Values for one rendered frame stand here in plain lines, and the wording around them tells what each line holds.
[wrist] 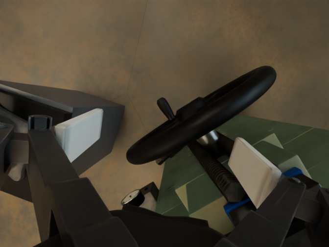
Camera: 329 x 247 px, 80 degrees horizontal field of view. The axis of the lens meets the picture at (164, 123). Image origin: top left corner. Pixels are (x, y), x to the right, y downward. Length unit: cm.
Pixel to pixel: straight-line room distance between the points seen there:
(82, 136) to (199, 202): 16
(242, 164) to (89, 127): 13
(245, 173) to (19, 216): 165
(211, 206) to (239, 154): 9
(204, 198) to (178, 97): 96
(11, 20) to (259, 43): 146
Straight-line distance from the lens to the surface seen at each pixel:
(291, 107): 135
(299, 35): 141
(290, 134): 58
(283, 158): 26
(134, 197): 56
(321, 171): 40
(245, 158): 18
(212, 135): 36
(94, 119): 18
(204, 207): 25
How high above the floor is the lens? 118
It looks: 83 degrees down
